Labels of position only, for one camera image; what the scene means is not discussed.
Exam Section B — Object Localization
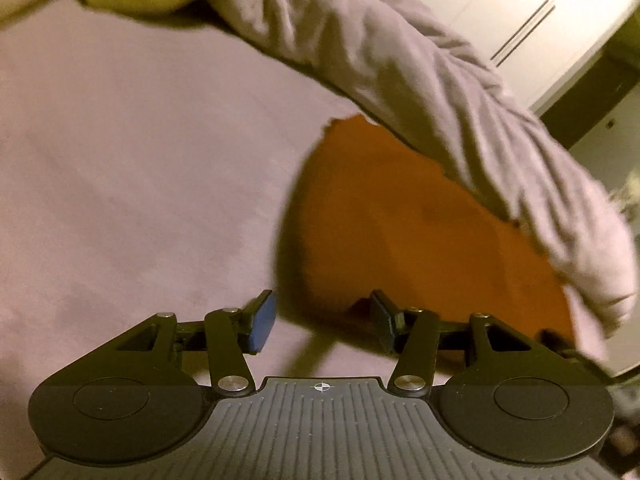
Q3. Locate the lilac bed sheet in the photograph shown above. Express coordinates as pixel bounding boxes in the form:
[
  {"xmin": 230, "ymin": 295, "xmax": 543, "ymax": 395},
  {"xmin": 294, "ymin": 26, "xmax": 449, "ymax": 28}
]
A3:
[{"xmin": 1, "ymin": 0, "xmax": 393, "ymax": 479}]

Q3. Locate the lilac rumpled duvet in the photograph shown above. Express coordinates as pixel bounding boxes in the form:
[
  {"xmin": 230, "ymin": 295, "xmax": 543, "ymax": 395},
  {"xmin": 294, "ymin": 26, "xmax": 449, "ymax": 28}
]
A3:
[{"xmin": 209, "ymin": 0, "xmax": 639, "ymax": 333}]

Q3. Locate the white wardrobe with handles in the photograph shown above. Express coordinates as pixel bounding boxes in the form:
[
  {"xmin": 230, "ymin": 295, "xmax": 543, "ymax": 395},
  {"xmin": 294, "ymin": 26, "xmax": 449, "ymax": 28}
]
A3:
[{"xmin": 420, "ymin": 0, "xmax": 639, "ymax": 110}]

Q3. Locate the rust brown knit cardigan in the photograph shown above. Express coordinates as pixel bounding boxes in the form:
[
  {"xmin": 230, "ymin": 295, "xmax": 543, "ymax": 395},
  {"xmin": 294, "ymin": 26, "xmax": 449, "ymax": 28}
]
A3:
[{"xmin": 277, "ymin": 115, "xmax": 576, "ymax": 342}]

